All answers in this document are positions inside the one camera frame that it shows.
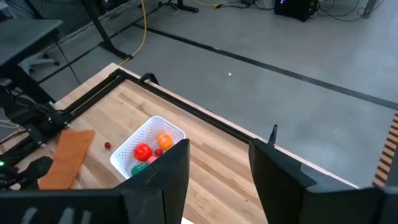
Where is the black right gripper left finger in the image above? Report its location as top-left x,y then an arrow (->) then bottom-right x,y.
115,139 -> 190,224

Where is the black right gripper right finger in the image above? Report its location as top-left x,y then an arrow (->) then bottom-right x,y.
248,139 -> 383,224

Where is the green toy pepper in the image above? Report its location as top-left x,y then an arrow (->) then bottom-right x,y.
130,162 -> 150,177

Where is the red toy tomato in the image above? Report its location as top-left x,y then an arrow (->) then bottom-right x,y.
134,143 -> 153,162

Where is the orange toy pepper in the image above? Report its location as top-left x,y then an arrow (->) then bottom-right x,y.
157,133 -> 174,151

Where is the white perforated plastic basket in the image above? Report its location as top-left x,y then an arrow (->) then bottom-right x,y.
109,115 -> 187,180

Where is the orange folded cloth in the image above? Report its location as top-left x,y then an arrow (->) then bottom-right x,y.
39,129 -> 96,190

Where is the black computer tower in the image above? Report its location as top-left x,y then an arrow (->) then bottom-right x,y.
274,0 -> 320,22

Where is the grey desk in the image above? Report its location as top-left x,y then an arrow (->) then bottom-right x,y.
0,0 -> 134,105

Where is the black frame clamp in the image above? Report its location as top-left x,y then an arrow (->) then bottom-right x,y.
138,73 -> 160,86
267,124 -> 279,147

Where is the black aluminium rig frame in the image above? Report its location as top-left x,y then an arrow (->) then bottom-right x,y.
0,68 -> 274,169

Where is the yellow cable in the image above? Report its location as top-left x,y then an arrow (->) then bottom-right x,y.
119,0 -> 147,66

